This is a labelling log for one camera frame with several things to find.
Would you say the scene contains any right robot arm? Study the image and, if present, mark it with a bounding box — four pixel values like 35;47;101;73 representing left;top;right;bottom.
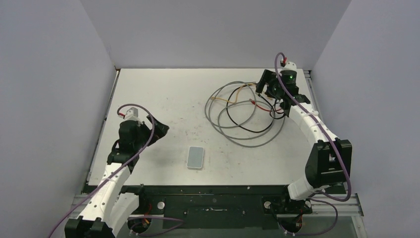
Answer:
256;69;352;212

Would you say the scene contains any grey ethernet cable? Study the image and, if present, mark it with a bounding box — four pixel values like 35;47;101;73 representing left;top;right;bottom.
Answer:
205;80;286;148

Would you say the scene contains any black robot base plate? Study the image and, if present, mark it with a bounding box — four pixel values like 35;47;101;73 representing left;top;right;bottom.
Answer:
117;185;315;235

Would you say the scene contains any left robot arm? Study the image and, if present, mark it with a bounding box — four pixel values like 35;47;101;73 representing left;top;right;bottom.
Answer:
64;116;169;238

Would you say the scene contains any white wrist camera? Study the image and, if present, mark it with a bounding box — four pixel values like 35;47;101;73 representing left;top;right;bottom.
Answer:
281;61;297;71
123;107;143;124

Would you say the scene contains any aluminium right side rail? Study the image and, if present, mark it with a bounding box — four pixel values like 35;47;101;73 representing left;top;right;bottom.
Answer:
303;69;344;186

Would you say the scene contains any black ethernet cable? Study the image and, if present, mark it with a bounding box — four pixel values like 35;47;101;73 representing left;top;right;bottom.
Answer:
226;86;286;134

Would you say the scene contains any aluminium front rail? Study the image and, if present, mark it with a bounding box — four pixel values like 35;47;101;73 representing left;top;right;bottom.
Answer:
69;194;363;218

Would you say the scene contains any aluminium rail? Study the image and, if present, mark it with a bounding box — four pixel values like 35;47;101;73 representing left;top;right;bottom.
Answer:
69;194;363;218
303;69;344;186
85;69;121;184

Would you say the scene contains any red ethernet cable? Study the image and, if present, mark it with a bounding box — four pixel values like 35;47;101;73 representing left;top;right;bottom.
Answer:
249;98;285;114

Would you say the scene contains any grey network switch box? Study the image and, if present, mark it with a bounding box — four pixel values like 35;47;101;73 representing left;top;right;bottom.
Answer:
187;146;204;169

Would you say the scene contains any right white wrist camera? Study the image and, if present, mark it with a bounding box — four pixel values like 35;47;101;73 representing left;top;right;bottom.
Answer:
281;61;297;71

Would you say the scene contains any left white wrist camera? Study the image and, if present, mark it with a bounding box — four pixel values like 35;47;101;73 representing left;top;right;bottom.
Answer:
123;107;143;124

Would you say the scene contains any yellow ethernet cable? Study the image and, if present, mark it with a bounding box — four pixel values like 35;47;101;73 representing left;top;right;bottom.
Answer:
212;83;260;105

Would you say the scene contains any aluminium left side rail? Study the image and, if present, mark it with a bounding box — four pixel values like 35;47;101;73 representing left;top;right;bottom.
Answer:
85;69;121;184

